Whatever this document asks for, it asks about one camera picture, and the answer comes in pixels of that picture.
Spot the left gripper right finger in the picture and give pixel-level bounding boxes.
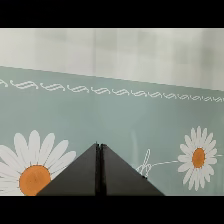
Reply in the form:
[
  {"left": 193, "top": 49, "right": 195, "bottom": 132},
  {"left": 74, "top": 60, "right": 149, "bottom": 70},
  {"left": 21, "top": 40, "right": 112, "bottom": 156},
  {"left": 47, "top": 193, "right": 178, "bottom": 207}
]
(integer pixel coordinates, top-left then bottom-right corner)
[{"left": 100, "top": 143, "right": 165, "bottom": 197}]

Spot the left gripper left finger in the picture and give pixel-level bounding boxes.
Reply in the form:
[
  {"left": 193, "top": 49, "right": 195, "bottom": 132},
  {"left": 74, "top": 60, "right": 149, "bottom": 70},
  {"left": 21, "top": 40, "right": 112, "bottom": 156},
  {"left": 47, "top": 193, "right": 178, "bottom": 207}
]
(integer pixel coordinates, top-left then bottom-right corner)
[{"left": 36, "top": 143, "right": 100, "bottom": 197}]

